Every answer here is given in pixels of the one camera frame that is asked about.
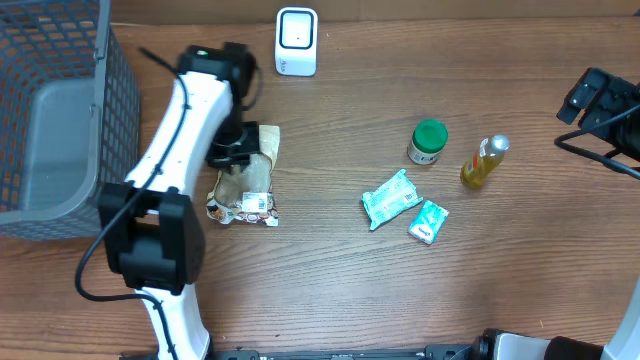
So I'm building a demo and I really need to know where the grey plastic mesh basket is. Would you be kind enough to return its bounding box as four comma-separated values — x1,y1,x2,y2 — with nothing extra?
1,0,140,240

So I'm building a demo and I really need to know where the green lid white jar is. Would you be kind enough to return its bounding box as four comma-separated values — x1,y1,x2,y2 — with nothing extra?
407,119,448,165

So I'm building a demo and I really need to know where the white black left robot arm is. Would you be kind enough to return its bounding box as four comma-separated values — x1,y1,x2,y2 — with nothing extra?
75,42,260,359

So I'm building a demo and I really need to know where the yellow liquid bottle silver cap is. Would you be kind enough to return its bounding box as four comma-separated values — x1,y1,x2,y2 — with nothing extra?
460,134,510,189

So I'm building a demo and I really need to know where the beige PanTree snack pouch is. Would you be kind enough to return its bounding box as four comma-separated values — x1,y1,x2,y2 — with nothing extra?
206,125,281,227

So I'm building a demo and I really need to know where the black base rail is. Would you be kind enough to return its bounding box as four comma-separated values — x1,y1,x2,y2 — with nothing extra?
119,343,481,360

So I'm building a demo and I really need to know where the teal snack bar wrapper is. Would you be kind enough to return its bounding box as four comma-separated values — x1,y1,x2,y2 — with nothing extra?
361,169,423,231

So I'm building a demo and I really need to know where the teal tissue pack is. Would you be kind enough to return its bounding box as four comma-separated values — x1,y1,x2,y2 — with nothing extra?
408,200,449,245

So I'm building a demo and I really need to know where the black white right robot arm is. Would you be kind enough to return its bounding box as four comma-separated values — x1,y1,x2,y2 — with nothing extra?
470,67,639,359

